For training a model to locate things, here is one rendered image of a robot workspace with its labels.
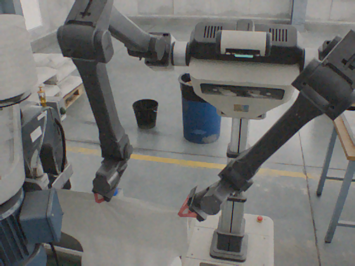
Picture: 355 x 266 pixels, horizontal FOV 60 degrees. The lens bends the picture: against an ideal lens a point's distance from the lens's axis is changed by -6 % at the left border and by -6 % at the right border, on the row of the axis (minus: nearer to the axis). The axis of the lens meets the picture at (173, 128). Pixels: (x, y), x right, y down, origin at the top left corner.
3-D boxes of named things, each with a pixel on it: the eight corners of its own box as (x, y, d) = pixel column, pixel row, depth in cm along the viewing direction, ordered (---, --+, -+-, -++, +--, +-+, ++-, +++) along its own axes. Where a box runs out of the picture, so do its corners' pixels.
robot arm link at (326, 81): (399, 55, 50) (351, 18, 52) (341, 114, 56) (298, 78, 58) (363, 55, 90) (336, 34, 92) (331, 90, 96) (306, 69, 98)
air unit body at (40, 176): (56, 198, 107) (45, 161, 99) (49, 208, 103) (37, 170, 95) (45, 196, 108) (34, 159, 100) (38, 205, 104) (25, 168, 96)
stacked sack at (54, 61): (71, 61, 439) (70, 51, 432) (55, 72, 402) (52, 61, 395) (32, 61, 454) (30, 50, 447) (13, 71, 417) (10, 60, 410)
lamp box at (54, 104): (67, 118, 120) (63, 97, 116) (61, 124, 116) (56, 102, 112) (50, 117, 122) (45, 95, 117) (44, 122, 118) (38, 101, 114)
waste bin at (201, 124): (226, 125, 369) (229, 70, 337) (220, 149, 326) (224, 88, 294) (184, 121, 380) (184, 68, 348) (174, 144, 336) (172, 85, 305)
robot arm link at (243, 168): (362, 88, 58) (318, 52, 60) (355, 102, 54) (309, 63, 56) (252, 184, 91) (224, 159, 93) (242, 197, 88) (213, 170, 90)
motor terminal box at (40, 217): (67, 219, 81) (57, 185, 75) (64, 250, 72) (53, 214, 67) (35, 223, 80) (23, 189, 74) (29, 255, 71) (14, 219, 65)
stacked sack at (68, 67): (82, 68, 451) (81, 57, 444) (57, 85, 394) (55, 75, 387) (56, 67, 461) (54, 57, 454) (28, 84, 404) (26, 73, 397)
